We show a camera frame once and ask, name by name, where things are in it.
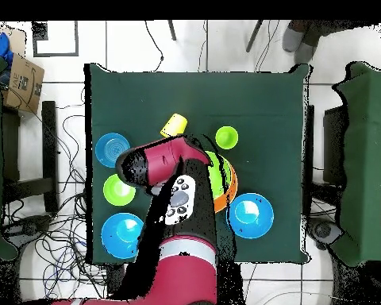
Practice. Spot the large green bowl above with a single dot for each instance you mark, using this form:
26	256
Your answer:
217	181

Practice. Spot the yellow cup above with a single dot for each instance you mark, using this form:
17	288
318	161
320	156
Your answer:
176	125

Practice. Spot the large orange bowl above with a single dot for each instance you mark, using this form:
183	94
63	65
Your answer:
231	193

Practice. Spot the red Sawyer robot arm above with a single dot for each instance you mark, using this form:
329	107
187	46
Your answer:
184	279

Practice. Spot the green cup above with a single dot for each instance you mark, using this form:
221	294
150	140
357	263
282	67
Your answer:
226	138

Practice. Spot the dark green table cloth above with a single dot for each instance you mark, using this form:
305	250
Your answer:
193	95

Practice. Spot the small green bowl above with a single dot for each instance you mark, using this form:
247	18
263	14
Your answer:
112	192

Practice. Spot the small blue bowl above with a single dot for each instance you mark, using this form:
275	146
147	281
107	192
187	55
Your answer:
108	149

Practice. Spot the large blue bowl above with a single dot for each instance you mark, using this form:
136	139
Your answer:
117	241
254	225

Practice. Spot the black tripod leg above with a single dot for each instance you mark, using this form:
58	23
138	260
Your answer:
254	35
172	30

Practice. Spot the black chair base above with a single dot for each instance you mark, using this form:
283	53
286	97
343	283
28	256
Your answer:
324	230

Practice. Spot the person's foot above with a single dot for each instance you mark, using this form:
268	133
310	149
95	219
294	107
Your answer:
304	54
292	39

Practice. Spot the printed cardboard box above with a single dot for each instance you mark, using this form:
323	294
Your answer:
22	92

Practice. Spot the blue bag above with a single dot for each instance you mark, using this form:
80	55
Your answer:
1	46

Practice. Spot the black chair frame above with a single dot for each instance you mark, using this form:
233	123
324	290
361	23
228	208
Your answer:
49	143

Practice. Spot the black square floor frame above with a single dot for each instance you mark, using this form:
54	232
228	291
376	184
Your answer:
39	33

